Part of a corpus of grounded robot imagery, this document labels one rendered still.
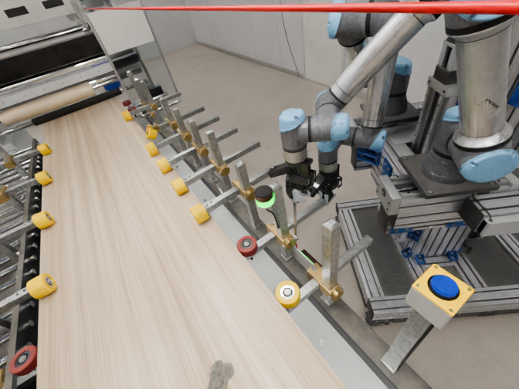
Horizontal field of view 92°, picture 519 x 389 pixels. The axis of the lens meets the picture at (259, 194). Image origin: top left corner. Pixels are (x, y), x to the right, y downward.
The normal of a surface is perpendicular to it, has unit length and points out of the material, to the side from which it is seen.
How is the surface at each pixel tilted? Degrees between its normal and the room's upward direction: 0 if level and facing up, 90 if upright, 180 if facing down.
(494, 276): 0
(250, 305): 0
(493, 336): 0
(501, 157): 97
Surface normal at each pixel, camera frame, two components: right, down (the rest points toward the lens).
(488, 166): -0.11, 0.78
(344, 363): -0.18, -0.72
